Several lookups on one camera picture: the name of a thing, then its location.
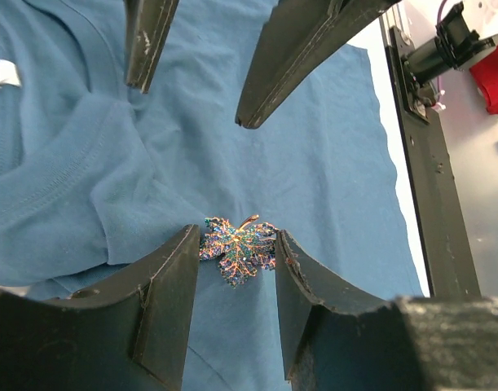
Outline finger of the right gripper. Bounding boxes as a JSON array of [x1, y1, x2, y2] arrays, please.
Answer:
[[235, 0, 397, 129], [124, 0, 179, 94]]

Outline silver blue leaf brooch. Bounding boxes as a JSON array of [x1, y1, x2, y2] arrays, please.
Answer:
[[199, 214, 278, 287]]

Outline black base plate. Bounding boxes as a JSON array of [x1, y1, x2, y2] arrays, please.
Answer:
[[380, 3, 481, 300]]

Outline blue t-shirt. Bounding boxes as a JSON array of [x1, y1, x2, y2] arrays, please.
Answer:
[[0, 0, 431, 391]]

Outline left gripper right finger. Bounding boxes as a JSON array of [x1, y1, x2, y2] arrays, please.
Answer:
[[275, 231, 498, 390]]

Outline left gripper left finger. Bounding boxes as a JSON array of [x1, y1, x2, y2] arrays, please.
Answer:
[[0, 225, 200, 390]]

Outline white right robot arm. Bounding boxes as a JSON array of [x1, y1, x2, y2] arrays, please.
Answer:
[[124, 1, 496, 129]]

